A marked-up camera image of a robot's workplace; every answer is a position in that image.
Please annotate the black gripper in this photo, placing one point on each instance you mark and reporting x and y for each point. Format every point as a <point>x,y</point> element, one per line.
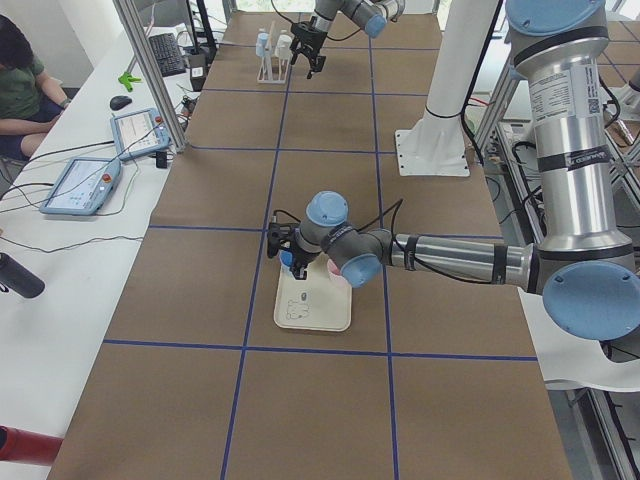
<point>301,255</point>
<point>306,38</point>

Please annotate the cream white plastic cup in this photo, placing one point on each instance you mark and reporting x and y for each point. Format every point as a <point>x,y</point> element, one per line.
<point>283,47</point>

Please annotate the light blue plastic cup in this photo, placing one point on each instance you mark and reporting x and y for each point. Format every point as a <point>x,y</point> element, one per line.
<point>262,47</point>

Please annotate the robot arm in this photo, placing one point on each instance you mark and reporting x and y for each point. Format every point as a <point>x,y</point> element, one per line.
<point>369,16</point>
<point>584,267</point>

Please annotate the pink plastic cup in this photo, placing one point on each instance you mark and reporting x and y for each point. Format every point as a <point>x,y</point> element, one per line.
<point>336,272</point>

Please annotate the cream plastic tray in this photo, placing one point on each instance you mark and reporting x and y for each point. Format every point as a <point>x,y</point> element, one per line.
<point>321,302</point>

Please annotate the black labelled box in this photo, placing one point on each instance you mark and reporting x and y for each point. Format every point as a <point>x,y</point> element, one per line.
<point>197,71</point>

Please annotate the black keyboard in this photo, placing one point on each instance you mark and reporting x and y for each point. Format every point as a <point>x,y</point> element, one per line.
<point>167,54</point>

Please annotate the green plastic clamp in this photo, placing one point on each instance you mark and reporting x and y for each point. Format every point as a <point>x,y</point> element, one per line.
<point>127,80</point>

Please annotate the blue teach pendant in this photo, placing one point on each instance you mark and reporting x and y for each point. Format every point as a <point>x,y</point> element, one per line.
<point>139,133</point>
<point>83,187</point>

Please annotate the black computer mouse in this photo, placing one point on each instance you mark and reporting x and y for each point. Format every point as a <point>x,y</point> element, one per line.
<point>119,102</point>

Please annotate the black water bottle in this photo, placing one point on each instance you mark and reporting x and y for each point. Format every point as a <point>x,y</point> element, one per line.
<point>15,277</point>

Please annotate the person in green shirt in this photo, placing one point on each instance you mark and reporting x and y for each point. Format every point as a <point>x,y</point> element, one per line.
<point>31,100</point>

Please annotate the red water bottle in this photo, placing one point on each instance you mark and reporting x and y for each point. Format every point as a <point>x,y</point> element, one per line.
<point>26,447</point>

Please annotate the white wire cup rack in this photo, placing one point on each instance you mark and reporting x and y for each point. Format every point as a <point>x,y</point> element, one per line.
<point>271,71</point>

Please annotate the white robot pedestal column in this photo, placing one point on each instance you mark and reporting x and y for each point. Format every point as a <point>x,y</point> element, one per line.
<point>435,145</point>

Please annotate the aluminium frame post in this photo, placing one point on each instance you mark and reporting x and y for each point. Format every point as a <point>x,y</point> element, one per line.
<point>138,34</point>

